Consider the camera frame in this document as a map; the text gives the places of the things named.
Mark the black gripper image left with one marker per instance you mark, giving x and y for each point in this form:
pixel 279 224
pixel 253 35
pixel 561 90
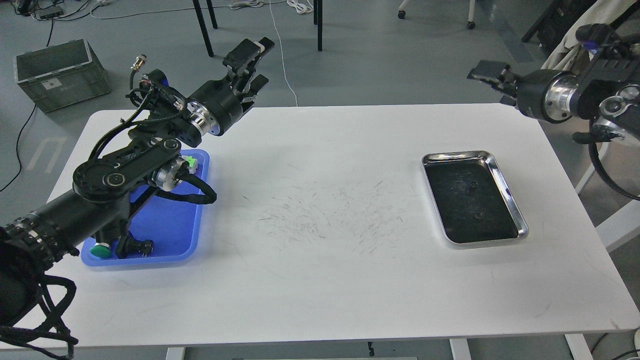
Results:
pixel 215 107

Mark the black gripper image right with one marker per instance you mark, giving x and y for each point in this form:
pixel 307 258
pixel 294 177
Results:
pixel 544 94

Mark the silver metal tray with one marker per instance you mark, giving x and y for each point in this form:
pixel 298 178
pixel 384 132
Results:
pixel 448 174

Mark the blue plastic tray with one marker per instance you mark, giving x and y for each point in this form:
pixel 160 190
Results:
pixel 172 226

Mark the beige cloth on chair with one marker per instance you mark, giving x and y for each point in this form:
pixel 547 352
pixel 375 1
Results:
pixel 569 51

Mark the black table leg left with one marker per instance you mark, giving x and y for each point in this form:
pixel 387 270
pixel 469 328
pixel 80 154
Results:
pixel 202 24

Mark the black table leg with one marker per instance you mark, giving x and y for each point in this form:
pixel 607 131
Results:
pixel 202 24
pixel 318 22

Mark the black table leg right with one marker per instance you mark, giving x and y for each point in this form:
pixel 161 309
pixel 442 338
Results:
pixel 318 22

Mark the grey plastic crate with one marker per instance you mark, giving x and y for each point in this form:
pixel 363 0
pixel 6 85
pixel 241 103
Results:
pixel 61 75

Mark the green grey connector switch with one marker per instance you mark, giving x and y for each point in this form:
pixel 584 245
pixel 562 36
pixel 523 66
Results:
pixel 193 163

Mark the green push button switch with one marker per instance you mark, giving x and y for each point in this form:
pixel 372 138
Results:
pixel 102 250

